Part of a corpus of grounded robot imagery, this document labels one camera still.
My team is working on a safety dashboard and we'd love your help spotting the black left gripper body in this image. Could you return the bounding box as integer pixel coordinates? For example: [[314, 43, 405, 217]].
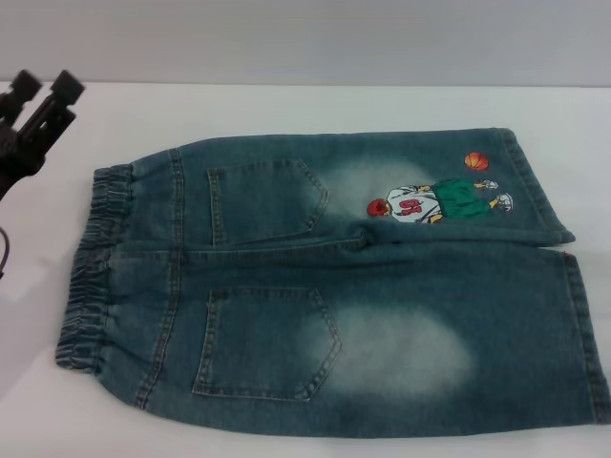
[[0, 123, 50, 201]]

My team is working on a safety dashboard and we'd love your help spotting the blue denim shorts basketball print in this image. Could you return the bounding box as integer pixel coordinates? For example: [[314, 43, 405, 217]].
[[53, 126, 611, 458]]

